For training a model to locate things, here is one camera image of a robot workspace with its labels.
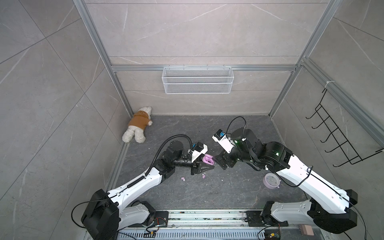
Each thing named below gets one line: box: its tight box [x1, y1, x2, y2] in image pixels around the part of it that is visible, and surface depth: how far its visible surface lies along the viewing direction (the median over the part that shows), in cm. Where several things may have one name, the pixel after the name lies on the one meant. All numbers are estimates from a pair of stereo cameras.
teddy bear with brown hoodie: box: [122, 106, 153, 144], surface depth 106 cm
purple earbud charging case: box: [202, 153, 216, 166], surface depth 66 cm
